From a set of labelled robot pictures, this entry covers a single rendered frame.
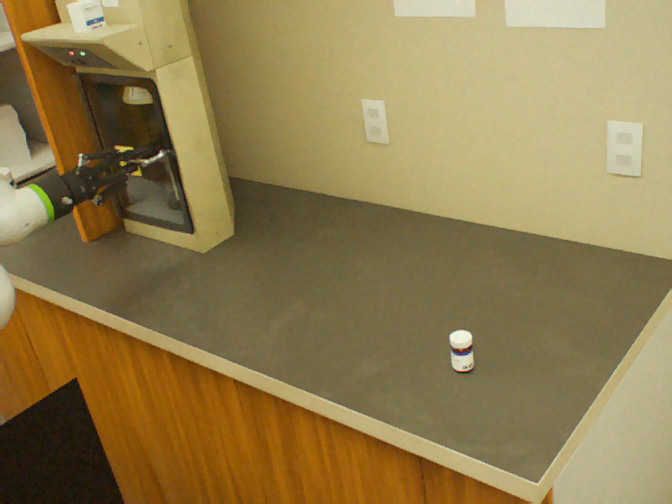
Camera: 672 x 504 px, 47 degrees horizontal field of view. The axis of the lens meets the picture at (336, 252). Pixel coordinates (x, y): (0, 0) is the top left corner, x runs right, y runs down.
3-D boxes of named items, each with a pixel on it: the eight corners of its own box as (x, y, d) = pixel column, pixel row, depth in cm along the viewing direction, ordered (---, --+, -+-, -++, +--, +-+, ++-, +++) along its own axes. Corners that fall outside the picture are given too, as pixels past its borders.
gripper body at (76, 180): (78, 212, 170) (112, 196, 176) (66, 177, 166) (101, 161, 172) (60, 207, 174) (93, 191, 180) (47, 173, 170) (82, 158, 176)
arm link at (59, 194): (20, 180, 167) (34, 218, 172) (50, 188, 160) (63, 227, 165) (44, 170, 171) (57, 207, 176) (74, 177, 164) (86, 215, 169)
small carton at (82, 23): (93, 26, 172) (85, -1, 169) (106, 27, 169) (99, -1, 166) (74, 32, 168) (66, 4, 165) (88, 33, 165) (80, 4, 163)
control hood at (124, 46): (73, 63, 189) (60, 22, 185) (156, 69, 170) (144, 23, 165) (32, 77, 182) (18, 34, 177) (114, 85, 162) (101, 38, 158)
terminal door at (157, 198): (121, 216, 208) (77, 71, 189) (196, 236, 190) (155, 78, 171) (119, 217, 208) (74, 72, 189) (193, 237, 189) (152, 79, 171)
